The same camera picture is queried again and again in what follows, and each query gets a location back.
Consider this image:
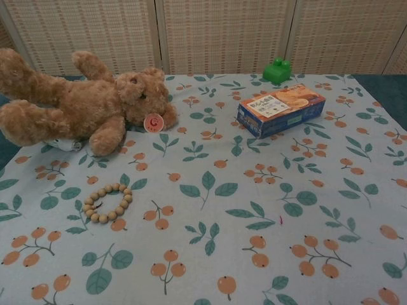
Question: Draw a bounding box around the wooden bead bracelet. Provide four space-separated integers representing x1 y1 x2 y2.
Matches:
82 182 133 223

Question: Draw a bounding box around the orange blue biscuit box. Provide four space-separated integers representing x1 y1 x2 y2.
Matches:
237 87 328 139

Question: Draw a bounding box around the floral leaf print tablecloth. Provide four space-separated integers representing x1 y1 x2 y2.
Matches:
0 73 407 305

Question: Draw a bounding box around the green plastic toy block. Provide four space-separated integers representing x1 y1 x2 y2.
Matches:
262 56 293 86

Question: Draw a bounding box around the woven bamboo folding screen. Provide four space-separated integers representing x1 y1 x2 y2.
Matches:
0 0 407 77

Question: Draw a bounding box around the brown plush teddy bear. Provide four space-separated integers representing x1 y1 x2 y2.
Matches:
0 47 179 157

